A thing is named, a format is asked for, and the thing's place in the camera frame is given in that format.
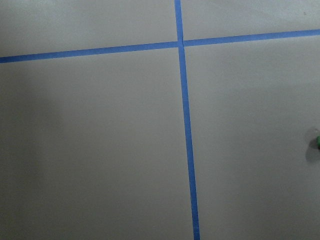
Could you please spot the green topped object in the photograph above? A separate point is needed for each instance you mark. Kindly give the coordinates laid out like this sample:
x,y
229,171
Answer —
x,y
318,142

